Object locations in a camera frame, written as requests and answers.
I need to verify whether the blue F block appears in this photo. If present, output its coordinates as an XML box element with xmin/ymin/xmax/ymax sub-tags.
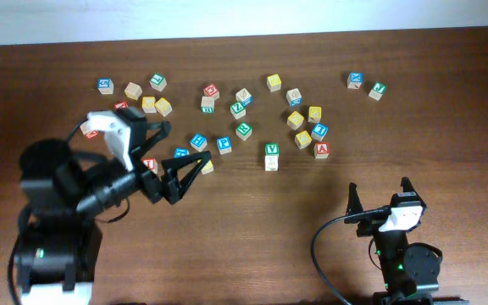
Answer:
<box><xmin>190</xmin><ymin>133</ymin><xmax>208</xmax><ymax>152</ymax></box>

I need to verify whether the blue X block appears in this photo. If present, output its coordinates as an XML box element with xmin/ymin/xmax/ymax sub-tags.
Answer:
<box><xmin>347</xmin><ymin>72</ymin><xmax>363</xmax><ymax>90</ymax></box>

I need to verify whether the yellow block top centre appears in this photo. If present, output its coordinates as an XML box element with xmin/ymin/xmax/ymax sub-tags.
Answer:
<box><xmin>267</xmin><ymin>74</ymin><xmax>282</xmax><ymax>92</ymax></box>

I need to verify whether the wood block red side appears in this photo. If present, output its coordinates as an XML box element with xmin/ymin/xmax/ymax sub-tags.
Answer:
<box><xmin>80</xmin><ymin>121</ymin><xmax>99</xmax><ymax>139</ymax></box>

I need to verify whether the yellow block lower right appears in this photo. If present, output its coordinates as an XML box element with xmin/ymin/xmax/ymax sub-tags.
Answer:
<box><xmin>295</xmin><ymin>130</ymin><xmax>312</xmax><ymax>149</ymax></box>

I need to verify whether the red K block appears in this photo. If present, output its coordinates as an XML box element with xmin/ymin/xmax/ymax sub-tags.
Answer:
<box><xmin>114</xmin><ymin>101</ymin><xmax>129</xmax><ymax>109</ymax></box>

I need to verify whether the green L block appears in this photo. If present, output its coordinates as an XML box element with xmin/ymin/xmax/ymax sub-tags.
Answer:
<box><xmin>149</xmin><ymin>73</ymin><xmax>167</xmax><ymax>92</ymax></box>

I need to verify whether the blue T block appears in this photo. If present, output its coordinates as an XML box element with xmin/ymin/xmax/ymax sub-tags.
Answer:
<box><xmin>311</xmin><ymin>123</ymin><xmax>329</xmax><ymax>141</ymax></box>

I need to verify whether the wood block blue front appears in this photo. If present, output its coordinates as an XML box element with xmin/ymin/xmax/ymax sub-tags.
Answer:
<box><xmin>286</xmin><ymin>88</ymin><xmax>302</xmax><ymax>107</ymax></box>

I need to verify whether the yellow block pair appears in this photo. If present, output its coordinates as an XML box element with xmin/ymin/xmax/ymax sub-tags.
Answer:
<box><xmin>141</xmin><ymin>97</ymin><xmax>157</xmax><ymax>114</ymax></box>
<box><xmin>154</xmin><ymin>97</ymin><xmax>173</xmax><ymax>117</ymax></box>

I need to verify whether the yellow block right pair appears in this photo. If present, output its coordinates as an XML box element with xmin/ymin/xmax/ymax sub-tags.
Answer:
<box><xmin>154</xmin><ymin>97</ymin><xmax>173</xmax><ymax>117</ymax></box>

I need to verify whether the yellow block upper right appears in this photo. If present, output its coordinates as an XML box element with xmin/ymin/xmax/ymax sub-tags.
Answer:
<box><xmin>308</xmin><ymin>106</ymin><xmax>322</xmax><ymax>123</ymax></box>

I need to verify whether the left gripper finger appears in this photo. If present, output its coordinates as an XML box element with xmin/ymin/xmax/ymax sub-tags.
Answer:
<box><xmin>130</xmin><ymin>121</ymin><xmax>171</xmax><ymax>158</ymax></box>
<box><xmin>160</xmin><ymin>151</ymin><xmax>213</xmax><ymax>206</ymax></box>

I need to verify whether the wood block green side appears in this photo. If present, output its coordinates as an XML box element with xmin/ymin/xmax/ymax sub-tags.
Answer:
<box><xmin>201</xmin><ymin>96</ymin><xmax>215</xmax><ymax>114</ymax></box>

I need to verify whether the wood block blue side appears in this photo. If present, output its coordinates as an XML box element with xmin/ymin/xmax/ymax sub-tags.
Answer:
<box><xmin>236</xmin><ymin>88</ymin><xmax>252</xmax><ymax>108</ymax></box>

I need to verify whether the yellow block left pair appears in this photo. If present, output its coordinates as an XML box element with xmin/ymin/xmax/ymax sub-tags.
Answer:
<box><xmin>141</xmin><ymin>97</ymin><xmax>157</xmax><ymax>114</ymax></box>

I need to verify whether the red I block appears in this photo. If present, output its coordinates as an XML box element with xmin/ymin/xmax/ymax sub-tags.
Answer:
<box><xmin>142</xmin><ymin>158</ymin><xmax>158</xmax><ymax>175</ymax></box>

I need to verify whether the red A block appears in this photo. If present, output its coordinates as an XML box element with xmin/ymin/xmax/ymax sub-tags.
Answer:
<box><xmin>313</xmin><ymin>142</ymin><xmax>330</xmax><ymax>159</ymax></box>

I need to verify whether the yellow C block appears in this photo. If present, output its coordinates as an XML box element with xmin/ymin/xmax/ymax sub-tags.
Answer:
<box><xmin>201</xmin><ymin>160</ymin><xmax>214</xmax><ymax>175</ymax></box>

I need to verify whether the blue block far left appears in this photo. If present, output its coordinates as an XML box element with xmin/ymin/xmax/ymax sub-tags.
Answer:
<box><xmin>97</xmin><ymin>78</ymin><xmax>114</xmax><ymax>95</ymax></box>

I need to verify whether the green R block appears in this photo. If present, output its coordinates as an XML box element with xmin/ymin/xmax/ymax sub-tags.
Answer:
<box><xmin>236</xmin><ymin>122</ymin><xmax>252</xmax><ymax>141</ymax></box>

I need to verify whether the green Z block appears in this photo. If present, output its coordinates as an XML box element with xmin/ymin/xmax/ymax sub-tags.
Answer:
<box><xmin>230</xmin><ymin>102</ymin><xmax>246</xmax><ymax>119</ymax></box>

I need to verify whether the green V block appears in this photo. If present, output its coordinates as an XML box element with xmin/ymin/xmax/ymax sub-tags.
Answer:
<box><xmin>264</xmin><ymin>142</ymin><xmax>280</xmax><ymax>171</ymax></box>

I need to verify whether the blue P block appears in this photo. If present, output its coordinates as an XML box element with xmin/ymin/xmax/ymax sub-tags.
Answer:
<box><xmin>216</xmin><ymin>136</ymin><xmax>232</xmax><ymax>154</ymax></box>

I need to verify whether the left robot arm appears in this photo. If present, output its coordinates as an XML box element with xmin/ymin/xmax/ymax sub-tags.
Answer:
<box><xmin>7</xmin><ymin>121</ymin><xmax>211</xmax><ymax>304</ymax></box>

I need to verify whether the yellow block centre right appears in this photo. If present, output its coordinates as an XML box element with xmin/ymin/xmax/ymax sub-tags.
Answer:
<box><xmin>286</xmin><ymin>111</ymin><xmax>304</xmax><ymax>130</ymax></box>

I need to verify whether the green J block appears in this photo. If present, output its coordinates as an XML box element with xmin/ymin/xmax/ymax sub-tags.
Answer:
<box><xmin>369</xmin><ymin>82</ymin><xmax>387</xmax><ymax>101</ymax></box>

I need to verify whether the blue E block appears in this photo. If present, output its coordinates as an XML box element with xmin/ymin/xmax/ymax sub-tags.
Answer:
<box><xmin>174</xmin><ymin>147</ymin><xmax>190</xmax><ymax>158</ymax></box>

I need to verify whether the plain wooden block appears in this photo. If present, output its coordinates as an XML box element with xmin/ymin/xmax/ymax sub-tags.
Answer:
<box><xmin>125</xmin><ymin>82</ymin><xmax>142</xmax><ymax>100</ymax></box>

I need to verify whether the red G block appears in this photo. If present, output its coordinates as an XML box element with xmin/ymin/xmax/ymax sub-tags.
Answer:
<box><xmin>203</xmin><ymin>83</ymin><xmax>219</xmax><ymax>100</ymax></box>

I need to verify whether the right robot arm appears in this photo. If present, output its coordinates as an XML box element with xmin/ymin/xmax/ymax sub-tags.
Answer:
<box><xmin>344</xmin><ymin>177</ymin><xmax>443</xmax><ymax>304</ymax></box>

